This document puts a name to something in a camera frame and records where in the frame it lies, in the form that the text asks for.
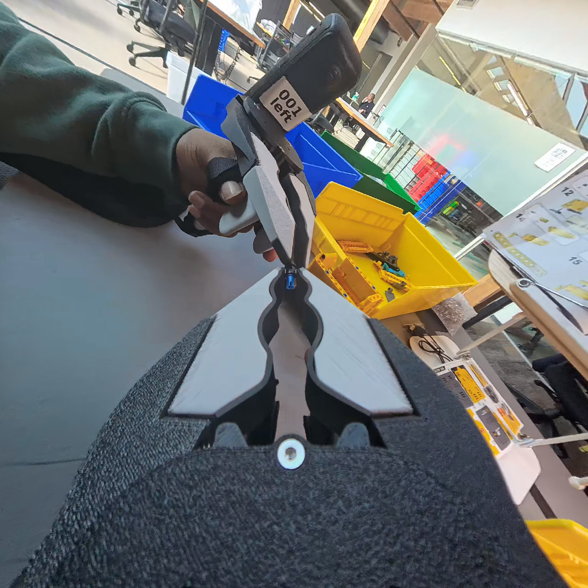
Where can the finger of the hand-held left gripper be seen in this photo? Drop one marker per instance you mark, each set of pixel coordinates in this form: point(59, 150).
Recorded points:
point(305, 216)
point(271, 197)

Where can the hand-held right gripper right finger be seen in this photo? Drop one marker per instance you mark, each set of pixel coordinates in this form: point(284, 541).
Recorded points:
point(358, 367)

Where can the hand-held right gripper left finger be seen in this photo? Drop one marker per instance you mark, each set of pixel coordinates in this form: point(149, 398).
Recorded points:
point(225, 367)

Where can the blue lego pin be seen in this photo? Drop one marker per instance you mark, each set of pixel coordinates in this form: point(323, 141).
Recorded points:
point(290, 281)

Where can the yellow black lego model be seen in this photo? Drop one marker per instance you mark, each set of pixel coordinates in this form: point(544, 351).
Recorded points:
point(349, 285)

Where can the yellow plastic bin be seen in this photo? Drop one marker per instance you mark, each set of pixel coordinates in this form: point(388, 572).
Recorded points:
point(436, 266)
point(560, 551)

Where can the grey curved lego piece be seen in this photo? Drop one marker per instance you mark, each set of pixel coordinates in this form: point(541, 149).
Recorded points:
point(389, 294)

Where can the black lego beam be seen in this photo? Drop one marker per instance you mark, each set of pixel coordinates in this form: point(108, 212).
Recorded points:
point(386, 257)

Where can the yellow lego connector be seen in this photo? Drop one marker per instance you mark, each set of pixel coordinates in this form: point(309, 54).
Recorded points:
point(393, 279)

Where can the teal lego piece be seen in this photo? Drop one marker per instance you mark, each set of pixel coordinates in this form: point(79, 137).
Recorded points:
point(395, 269)

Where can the lego instruction booklet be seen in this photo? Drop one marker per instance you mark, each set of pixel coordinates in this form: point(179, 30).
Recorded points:
point(542, 229)

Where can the person's left hand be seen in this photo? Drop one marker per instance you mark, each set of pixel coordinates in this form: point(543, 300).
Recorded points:
point(197, 160)

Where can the wooden pillar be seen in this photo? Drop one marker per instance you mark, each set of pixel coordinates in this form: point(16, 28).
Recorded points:
point(372, 18)
point(290, 11)

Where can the long wooden desk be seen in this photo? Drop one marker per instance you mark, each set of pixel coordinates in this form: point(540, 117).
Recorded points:
point(363, 119)

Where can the green plastic bin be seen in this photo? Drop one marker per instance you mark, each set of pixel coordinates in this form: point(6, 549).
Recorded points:
point(381, 183)

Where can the clear bubble wrap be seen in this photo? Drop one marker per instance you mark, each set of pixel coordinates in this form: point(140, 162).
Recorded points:
point(452, 312)

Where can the blue plastic bin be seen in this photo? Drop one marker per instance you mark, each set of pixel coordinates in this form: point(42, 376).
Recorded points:
point(206, 101)

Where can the stack of red crates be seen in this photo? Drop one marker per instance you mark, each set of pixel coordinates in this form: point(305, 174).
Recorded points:
point(427, 177)

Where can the stack of blue crates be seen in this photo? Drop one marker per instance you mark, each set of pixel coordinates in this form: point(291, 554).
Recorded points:
point(441, 195)

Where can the group of black office chairs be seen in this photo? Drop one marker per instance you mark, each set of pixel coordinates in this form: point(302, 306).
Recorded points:
point(156, 27)

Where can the instruction booklet on stand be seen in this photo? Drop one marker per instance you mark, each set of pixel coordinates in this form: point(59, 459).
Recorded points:
point(519, 294)

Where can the black office chair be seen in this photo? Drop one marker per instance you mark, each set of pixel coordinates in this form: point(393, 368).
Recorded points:
point(560, 390)

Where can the orange lego frame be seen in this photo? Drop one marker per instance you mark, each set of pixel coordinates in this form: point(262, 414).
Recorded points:
point(354, 246)

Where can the wooden post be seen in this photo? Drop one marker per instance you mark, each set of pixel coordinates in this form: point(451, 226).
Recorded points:
point(482, 291)

